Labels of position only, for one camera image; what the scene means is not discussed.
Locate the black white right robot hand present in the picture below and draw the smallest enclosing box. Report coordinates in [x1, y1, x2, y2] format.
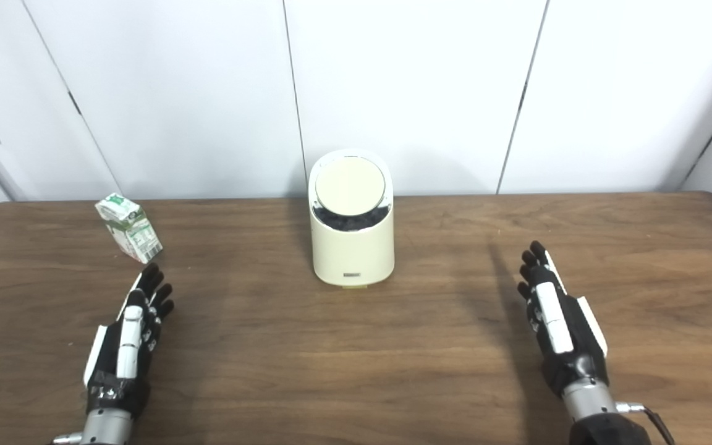
[517, 241, 609, 397]

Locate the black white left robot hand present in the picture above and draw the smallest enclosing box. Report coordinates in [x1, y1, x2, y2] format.
[83, 263, 175, 416]

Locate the green white milk carton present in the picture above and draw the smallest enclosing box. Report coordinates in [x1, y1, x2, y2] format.
[95, 193, 164, 265]

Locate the cream round bin lid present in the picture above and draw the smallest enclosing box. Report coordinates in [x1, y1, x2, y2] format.
[315, 156, 386, 216]

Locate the cream-colored round bin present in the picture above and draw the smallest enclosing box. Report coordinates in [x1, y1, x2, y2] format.
[308, 149, 395, 289]

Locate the black bin liner bag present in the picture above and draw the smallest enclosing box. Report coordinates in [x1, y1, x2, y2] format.
[312, 203, 391, 233]

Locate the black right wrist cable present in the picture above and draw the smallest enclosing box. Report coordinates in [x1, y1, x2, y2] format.
[616, 402, 676, 445]

